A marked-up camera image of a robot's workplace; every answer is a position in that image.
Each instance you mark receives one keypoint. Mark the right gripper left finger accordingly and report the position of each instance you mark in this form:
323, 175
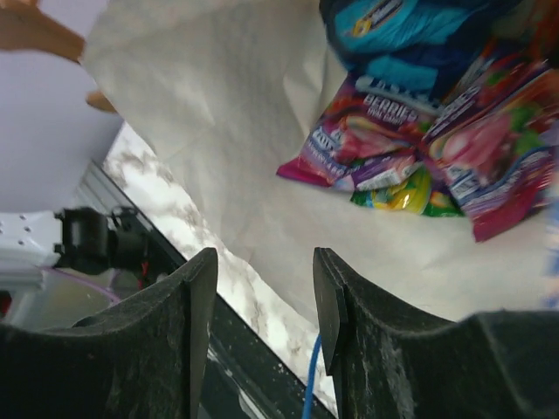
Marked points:
142, 358

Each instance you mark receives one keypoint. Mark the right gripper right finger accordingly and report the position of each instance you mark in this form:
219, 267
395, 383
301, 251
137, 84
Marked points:
389, 359

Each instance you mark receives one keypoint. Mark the blue checkered paper bag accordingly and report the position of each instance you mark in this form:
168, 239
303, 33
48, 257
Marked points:
225, 91

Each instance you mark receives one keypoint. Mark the blue cookie snack pack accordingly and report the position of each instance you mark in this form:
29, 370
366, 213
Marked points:
424, 47

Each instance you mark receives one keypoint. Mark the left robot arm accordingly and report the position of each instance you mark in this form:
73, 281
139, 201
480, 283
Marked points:
81, 239

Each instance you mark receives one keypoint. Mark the green fruit candy bag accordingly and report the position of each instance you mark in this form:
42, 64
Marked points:
420, 194

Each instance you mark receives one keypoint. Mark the purple berries candy bag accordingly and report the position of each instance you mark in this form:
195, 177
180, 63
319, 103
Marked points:
493, 146

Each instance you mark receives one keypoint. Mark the orange wooden rack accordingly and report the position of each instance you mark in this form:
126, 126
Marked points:
25, 27

